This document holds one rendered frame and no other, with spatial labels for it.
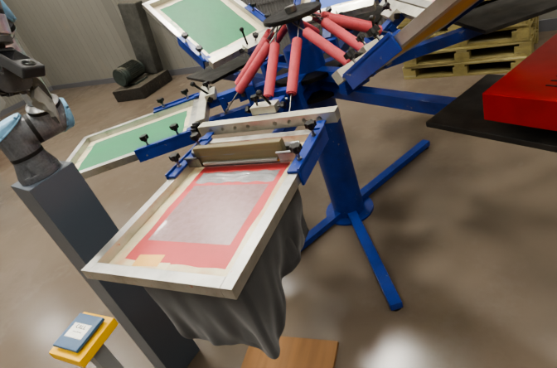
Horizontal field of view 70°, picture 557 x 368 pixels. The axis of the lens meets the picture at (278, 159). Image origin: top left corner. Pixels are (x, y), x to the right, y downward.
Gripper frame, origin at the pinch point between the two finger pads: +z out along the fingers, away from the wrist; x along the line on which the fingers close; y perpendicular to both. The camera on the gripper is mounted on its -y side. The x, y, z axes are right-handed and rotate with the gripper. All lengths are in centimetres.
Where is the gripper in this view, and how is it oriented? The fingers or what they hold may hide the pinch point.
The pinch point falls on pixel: (30, 131)
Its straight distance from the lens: 101.2
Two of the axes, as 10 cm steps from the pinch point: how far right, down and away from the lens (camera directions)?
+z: 1.9, 9.5, 2.4
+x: -4.5, 3.0, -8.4
